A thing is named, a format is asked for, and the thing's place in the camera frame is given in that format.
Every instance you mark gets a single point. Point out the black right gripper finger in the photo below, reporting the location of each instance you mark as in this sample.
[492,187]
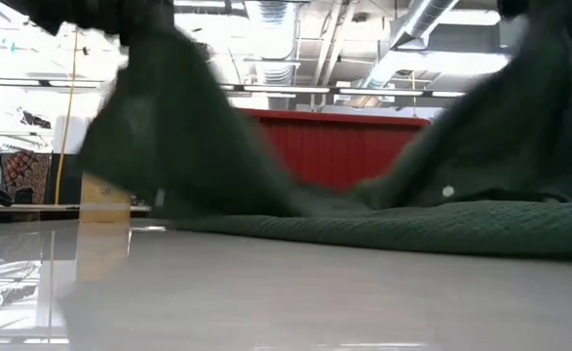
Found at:
[513,7]

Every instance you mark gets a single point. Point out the green polo shirt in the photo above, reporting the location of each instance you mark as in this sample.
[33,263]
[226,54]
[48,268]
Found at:
[412,229]

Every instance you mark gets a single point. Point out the red plastic laundry bin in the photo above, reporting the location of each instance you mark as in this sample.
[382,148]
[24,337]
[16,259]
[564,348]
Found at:
[344,151]

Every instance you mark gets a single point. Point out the white board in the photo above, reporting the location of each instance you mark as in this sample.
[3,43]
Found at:
[73,136]

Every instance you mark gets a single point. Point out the black cabinet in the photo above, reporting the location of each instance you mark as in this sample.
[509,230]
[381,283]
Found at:
[68,180]

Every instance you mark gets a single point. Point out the red patterned cloth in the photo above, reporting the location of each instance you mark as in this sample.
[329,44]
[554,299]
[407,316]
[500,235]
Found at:
[25,175]

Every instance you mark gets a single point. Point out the orange spray bottle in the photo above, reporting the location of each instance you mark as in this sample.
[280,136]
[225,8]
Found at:
[102,200]

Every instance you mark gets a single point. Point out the tan wooden desk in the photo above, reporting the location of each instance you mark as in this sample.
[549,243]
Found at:
[32,207]

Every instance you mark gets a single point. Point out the silver ventilation duct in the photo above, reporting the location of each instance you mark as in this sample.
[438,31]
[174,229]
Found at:
[412,29]

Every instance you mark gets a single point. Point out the ribbed ventilation duct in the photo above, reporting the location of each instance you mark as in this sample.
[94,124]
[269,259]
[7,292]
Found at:
[276,29]

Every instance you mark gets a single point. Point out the ceiling lamp rail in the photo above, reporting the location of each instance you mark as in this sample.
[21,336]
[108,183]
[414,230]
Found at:
[285,89]

